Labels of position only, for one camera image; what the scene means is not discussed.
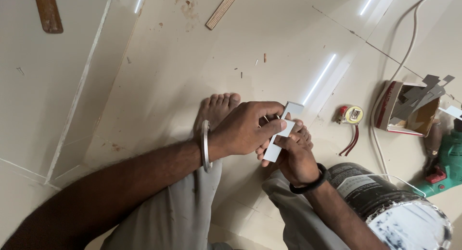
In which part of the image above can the person's left hand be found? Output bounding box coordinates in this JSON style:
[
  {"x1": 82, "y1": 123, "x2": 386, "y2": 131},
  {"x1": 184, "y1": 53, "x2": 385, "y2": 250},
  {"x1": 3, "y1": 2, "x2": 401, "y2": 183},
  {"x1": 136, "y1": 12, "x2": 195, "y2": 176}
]
[{"x1": 210, "y1": 101, "x2": 288, "y2": 161}]

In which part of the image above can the person's right hand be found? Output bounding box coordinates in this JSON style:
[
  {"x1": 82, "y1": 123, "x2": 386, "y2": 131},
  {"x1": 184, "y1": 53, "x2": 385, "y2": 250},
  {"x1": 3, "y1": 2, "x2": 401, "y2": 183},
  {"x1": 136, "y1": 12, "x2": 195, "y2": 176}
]
[{"x1": 274, "y1": 132, "x2": 326, "y2": 188}]

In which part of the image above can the white laminate strip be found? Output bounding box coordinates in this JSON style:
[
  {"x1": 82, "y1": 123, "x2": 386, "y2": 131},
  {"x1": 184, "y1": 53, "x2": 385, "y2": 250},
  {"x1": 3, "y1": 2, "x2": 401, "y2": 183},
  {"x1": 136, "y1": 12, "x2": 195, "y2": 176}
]
[{"x1": 262, "y1": 101, "x2": 305, "y2": 163}]

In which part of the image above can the person's right foot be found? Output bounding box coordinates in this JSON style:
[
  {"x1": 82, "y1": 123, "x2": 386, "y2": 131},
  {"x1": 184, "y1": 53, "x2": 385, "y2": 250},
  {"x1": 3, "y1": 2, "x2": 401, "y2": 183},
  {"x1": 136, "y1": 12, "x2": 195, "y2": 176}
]
[{"x1": 255, "y1": 113, "x2": 314, "y2": 168}]

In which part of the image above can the person's foot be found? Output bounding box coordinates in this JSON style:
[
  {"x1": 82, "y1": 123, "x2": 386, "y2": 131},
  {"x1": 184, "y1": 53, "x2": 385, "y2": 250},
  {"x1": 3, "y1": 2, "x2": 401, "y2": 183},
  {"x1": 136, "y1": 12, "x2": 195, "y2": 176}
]
[
  {"x1": 193, "y1": 93, "x2": 242, "y2": 144},
  {"x1": 255, "y1": 113, "x2": 314, "y2": 168}
]

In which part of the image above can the black wristband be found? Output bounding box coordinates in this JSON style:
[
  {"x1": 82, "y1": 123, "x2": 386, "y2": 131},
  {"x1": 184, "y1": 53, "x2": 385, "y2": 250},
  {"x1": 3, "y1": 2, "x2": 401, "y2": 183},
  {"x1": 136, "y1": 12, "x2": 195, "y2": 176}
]
[{"x1": 289, "y1": 163, "x2": 329, "y2": 195}]

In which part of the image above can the yellow tape measure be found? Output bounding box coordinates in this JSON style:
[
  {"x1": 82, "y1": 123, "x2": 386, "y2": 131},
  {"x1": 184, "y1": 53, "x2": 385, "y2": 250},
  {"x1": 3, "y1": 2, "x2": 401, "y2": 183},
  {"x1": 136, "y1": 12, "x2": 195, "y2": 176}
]
[{"x1": 335, "y1": 105, "x2": 364, "y2": 157}]

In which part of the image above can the person's right trouser leg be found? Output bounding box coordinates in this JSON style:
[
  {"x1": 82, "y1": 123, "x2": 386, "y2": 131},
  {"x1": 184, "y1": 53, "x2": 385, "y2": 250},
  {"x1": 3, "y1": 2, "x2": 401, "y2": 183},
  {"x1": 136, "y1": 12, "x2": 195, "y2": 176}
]
[{"x1": 261, "y1": 169, "x2": 351, "y2": 250}]

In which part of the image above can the person's trouser leg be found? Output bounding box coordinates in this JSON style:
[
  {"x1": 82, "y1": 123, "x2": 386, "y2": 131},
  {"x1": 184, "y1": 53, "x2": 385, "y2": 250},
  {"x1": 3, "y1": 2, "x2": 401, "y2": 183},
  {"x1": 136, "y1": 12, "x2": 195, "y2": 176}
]
[
  {"x1": 261, "y1": 169, "x2": 351, "y2": 250},
  {"x1": 100, "y1": 159, "x2": 233, "y2": 250}
]

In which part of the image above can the person's left foot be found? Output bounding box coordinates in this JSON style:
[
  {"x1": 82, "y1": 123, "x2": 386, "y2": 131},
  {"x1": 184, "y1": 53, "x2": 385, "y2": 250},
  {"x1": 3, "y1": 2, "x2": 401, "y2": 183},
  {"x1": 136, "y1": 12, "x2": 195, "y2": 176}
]
[{"x1": 193, "y1": 93, "x2": 242, "y2": 144}]

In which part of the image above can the steel bangle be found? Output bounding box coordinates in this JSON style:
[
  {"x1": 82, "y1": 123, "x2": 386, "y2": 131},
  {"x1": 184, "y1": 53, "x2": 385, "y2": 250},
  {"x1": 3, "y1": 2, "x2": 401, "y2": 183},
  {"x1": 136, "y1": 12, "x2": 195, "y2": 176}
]
[{"x1": 201, "y1": 119, "x2": 213, "y2": 173}]

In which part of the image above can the black adhesive can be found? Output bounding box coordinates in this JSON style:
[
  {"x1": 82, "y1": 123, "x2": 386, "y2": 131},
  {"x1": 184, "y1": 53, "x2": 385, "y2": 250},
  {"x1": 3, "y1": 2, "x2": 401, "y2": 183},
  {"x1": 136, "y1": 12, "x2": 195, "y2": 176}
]
[{"x1": 327, "y1": 162, "x2": 454, "y2": 250}]

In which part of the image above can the cardboard box of grey strips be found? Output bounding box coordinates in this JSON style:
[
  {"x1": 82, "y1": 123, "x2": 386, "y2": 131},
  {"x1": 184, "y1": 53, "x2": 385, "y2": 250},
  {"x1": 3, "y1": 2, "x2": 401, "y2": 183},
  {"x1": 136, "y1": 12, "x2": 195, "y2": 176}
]
[{"x1": 374, "y1": 74, "x2": 456, "y2": 137}]

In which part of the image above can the person's left trouser leg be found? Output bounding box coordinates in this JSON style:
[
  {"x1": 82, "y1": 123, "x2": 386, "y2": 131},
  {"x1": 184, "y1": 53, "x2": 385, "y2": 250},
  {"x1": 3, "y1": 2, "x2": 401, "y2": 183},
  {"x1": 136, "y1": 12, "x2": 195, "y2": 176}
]
[{"x1": 100, "y1": 159, "x2": 233, "y2": 250}]

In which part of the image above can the plywood strip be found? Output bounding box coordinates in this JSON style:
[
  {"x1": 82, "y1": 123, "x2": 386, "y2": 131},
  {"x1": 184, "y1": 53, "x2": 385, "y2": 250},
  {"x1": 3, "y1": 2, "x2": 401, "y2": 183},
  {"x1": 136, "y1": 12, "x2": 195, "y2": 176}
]
[{"x1": 205, "y1": 0, "x2": 242, "y2": 30}]

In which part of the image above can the green power drill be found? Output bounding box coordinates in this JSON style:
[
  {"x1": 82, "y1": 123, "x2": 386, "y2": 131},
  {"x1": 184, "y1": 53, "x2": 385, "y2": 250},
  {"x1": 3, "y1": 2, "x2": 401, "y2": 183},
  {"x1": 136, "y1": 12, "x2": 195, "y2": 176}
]
[{"x1": 412, "y1": 118, "x2": 462, "y2": 198}]

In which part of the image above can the white laminate offcut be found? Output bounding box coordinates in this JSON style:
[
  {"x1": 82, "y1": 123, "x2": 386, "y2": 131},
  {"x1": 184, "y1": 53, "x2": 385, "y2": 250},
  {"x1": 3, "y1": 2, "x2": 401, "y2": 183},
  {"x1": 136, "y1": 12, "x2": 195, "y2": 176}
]
[{"x1": 438, "y1": 105, "x2": 462, "y2": 121}]

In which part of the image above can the brown wooden batten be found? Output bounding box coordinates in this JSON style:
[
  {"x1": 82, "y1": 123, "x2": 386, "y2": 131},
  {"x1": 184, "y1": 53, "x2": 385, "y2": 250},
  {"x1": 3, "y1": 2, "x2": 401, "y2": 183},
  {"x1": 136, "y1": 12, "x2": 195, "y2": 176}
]
[{"x1": 33, "y1": 0, "x2": 64, "y2": 34}]

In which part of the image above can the brown wooden tool handle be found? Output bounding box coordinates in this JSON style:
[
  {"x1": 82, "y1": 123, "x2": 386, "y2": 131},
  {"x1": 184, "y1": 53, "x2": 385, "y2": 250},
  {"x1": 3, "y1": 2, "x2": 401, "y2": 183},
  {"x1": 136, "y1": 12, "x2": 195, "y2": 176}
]
[{"x1": 423, "y1": 119, "x2": 443, "y2": 172}]

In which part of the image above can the white cable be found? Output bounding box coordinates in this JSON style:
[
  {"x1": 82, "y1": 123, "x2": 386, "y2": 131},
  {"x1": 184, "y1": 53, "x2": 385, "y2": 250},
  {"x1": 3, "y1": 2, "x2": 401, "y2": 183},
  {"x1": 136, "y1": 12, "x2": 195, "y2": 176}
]
[{"x1": 370, "y1": 0, "x2": 438, "y2": 183}]

